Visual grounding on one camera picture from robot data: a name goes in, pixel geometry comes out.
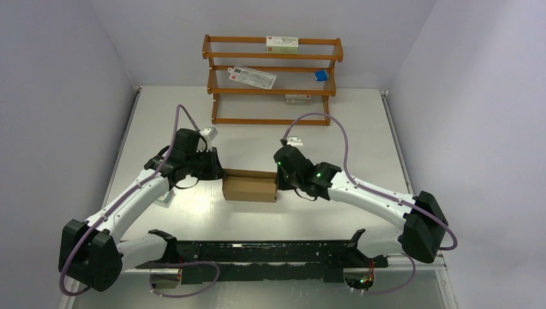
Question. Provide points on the green white box top shelf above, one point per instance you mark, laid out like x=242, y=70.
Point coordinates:
x=282, y=45

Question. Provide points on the orange wooden shelf rack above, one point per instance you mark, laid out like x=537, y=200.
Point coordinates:
x=242, y=65

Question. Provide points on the small box lower shelf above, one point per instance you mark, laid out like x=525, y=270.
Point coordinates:
x=298, y=99

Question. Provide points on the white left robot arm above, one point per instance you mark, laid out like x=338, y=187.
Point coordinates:
x=93, y=251

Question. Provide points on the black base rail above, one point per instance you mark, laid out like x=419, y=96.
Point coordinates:
x=267, y=260

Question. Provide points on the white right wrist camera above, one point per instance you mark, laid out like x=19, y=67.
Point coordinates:
x=294, y=141

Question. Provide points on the white flat package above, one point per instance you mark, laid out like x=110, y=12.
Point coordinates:
x=252, y=77

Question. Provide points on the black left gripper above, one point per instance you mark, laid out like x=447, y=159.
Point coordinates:
x=215, y=170

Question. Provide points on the small blue object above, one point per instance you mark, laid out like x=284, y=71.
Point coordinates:
x=321, y=75

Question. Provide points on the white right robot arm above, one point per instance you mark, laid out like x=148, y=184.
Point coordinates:
x=419, y=225

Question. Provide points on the brown cardboard box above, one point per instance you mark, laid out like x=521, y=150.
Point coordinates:
x=246, y=185

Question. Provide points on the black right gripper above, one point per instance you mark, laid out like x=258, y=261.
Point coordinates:
x=281, y=185

